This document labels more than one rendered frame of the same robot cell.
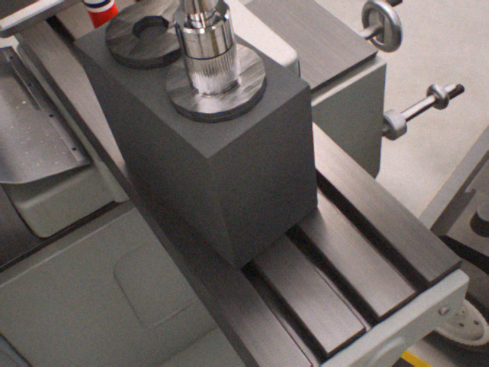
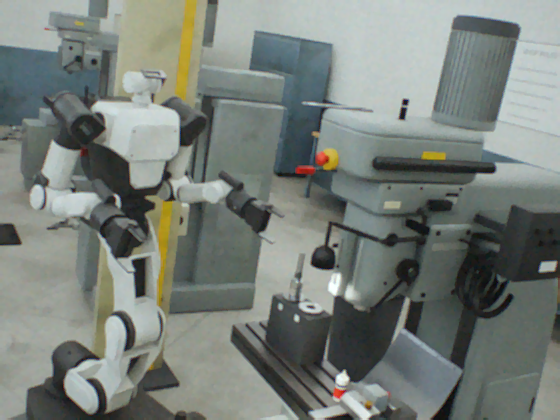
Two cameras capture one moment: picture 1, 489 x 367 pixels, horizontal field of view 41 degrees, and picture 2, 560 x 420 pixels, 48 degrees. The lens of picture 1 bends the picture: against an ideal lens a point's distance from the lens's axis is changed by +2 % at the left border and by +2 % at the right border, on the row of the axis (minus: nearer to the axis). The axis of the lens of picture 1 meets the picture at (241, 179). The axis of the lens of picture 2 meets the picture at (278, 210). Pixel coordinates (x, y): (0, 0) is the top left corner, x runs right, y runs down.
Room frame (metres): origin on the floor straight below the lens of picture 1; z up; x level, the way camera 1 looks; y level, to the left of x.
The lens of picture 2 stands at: (2.62, -0.45, 2.08)
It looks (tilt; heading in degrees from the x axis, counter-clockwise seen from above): 16 degrees down; 171
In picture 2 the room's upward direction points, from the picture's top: 10 degrees clockwise
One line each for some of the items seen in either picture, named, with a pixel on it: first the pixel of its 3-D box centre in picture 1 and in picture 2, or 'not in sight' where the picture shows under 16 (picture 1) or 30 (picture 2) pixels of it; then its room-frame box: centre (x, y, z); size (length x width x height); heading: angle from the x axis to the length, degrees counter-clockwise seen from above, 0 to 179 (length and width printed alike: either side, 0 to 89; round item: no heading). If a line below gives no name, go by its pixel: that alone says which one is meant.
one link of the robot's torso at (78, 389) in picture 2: not in sight; (101, 385); (0.45, -0.68, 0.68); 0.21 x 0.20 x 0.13; 42
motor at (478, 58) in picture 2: not in sight; (474, 73); (0.72, 0.37, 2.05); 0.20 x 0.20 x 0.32
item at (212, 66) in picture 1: (209, 49); (295, 289); (0.43, 0.00, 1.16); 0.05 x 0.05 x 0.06
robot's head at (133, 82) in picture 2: not in sight; (141, 86); (0.50, -0.63, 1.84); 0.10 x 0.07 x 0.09; 132
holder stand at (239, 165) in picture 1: (201, 124); (298, 325); (0.48, 0.03, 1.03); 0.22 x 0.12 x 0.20; 31
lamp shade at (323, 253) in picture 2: not in sight; (324, 255); (0.92, -0.03, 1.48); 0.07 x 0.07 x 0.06
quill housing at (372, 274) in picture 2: not in sight; (374, 252); (0.82, 0.15, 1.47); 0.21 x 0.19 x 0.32; 24
